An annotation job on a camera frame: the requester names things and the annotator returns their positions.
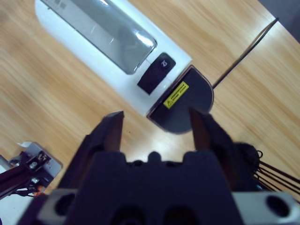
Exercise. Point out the white capsule coffee machine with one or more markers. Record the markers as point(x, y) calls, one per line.
point(131, 93)

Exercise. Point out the grey translucent machine lid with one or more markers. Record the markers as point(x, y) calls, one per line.
point(105, 35)

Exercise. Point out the black capsule holder with rods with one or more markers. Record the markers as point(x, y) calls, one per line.
point(246, 152)

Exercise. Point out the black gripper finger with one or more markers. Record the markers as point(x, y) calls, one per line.
point(103, 136)
point(211, 131)

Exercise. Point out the white mounting block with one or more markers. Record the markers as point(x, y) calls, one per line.
point(52, 167)

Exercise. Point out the white paper tag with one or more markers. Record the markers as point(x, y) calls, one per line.
point(24, 143)

